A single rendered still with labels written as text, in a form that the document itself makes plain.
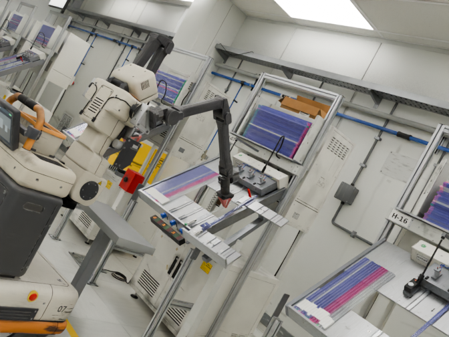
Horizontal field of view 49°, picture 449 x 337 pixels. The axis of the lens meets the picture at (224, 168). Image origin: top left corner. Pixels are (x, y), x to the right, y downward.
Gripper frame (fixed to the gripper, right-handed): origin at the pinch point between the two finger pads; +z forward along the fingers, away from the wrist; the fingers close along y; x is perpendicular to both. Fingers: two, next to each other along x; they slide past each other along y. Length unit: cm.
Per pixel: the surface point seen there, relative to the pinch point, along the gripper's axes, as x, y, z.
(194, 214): 16.7, 8.7, 4.0
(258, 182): -26.5, -0.1, -8.3
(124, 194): 23, 94, 24
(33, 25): -80, 605, -32
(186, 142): -58, 134, 13
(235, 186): -20.8, 16.0, -0.8
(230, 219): 4.0, -10.3, 3.3
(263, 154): -47, 18, -17
